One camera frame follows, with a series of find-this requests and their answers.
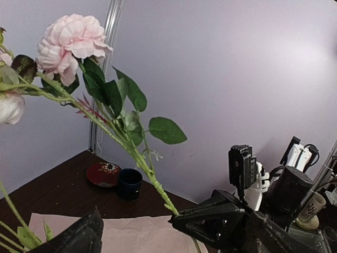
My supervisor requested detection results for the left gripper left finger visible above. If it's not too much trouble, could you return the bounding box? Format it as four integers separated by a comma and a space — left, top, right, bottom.
30, 209, 104, 253

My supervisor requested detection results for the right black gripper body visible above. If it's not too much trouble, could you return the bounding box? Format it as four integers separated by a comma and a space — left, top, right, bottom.
244, 166, 313, 229

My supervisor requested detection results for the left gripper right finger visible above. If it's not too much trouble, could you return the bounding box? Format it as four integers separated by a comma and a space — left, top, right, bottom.
244, 212, 332, 252

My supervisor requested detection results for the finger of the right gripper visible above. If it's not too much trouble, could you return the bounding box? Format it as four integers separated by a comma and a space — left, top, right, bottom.
181, 221, 247, 252
171, 190, 245, 229

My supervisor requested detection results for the pink wrapping paper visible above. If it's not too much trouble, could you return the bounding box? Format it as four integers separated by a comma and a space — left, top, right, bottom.
28, 213, 197, 253

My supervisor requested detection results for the lilac carnation flower stem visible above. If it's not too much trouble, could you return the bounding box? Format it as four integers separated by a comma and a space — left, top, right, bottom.
0, 13, 188, 217

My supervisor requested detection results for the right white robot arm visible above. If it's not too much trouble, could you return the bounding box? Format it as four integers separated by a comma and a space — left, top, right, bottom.
170, 137, 319, 252

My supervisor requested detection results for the patterned white boot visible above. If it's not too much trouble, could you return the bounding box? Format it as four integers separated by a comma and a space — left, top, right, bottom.
295, 193, 326, 230

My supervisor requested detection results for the red floral plate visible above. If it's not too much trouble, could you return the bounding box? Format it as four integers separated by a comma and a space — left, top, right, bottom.
86, 162, 122, 188

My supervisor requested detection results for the dark blue mug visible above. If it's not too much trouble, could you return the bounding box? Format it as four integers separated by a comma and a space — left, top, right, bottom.
117, 168, 143, 200

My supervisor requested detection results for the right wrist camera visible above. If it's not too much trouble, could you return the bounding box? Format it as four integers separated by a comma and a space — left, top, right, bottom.
228, 144, 270, 211

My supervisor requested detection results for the right aluminium corner post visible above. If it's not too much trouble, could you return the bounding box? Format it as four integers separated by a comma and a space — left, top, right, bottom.
88, 0, 124, 154

